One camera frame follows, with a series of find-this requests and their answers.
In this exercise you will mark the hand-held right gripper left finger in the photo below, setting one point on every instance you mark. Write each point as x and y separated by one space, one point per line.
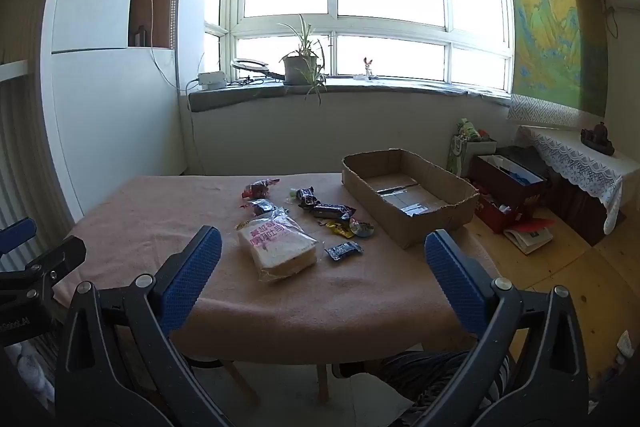
192 277

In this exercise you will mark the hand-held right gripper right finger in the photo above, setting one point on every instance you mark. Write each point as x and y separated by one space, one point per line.
452 287

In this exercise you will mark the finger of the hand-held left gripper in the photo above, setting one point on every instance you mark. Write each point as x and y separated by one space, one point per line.
55 262
17 234

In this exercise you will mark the sliced bread packet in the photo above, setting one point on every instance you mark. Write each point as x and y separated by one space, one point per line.
277 252

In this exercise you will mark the small dark snack packet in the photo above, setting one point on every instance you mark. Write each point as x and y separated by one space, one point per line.
262 207

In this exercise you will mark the cardboard box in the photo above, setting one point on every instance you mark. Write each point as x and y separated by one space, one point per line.
380 217

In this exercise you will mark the round jelly cup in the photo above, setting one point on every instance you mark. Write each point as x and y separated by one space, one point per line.
362 229

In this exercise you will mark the red dark cake packet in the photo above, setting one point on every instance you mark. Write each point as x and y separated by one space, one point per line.
257 189

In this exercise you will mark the pink blanket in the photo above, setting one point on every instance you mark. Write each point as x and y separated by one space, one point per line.
150 217

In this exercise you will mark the small red box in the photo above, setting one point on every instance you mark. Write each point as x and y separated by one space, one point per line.
492 217

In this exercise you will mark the person's striped trouser leg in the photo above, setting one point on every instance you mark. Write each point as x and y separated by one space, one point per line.
440 372

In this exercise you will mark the open book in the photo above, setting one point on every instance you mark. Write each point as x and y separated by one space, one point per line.
530 239

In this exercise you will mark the large red box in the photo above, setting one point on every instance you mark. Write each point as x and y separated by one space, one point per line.
505 192

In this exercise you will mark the blue snack packet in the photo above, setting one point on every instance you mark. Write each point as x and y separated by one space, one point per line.
344 251

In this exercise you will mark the wooden table leg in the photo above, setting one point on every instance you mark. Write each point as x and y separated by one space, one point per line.
240 382
325 382

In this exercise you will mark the yellow candy packet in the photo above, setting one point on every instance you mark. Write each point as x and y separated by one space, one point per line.
340 229

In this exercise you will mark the green paper bag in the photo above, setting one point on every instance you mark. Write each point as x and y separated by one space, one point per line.
457 152

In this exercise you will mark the dark wooden cabinet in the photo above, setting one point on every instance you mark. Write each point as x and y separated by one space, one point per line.
575 207

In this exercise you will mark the white cabinet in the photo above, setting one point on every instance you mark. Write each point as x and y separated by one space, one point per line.
100 107

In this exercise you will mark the white lace cloth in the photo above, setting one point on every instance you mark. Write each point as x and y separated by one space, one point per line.
575 157

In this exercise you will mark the white power adapter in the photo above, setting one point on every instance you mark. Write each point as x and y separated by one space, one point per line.
212 79

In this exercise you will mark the dark carved ornament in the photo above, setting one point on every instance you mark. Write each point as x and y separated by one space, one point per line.
597 139

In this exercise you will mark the small animal figurine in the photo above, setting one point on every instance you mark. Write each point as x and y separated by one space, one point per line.
369 69

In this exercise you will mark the potted spider plant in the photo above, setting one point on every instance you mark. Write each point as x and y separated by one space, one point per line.
300 67

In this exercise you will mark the landscape wall painting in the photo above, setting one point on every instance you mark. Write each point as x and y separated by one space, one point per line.
545 32

